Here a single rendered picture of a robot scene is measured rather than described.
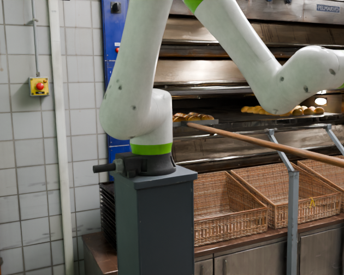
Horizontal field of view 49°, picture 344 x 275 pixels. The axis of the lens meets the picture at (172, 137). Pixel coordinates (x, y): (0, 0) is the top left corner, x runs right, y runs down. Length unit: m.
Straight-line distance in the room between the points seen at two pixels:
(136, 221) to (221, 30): 0.57
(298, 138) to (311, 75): 2.19
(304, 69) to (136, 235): 0.63
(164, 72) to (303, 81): 1.59
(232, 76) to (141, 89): 1.75
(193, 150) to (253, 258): 0.78
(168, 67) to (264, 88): 1.50
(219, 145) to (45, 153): 1.15
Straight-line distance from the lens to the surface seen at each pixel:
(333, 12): 3.32
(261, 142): 1.77
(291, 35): 2.98
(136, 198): 1.07
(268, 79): 0.99
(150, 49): 0.93
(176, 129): 2.46
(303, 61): 0.90
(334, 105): 3.51
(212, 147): 2.61
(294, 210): 2.32
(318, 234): 2.60
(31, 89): 2.14
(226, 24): 1.02
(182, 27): 2.50
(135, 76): 0.92
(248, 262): 2.30
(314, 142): 3.17
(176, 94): 2.28
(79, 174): 2.31
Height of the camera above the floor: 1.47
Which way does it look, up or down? 8 degrees down
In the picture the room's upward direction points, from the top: 1 degrees counter-clockwise
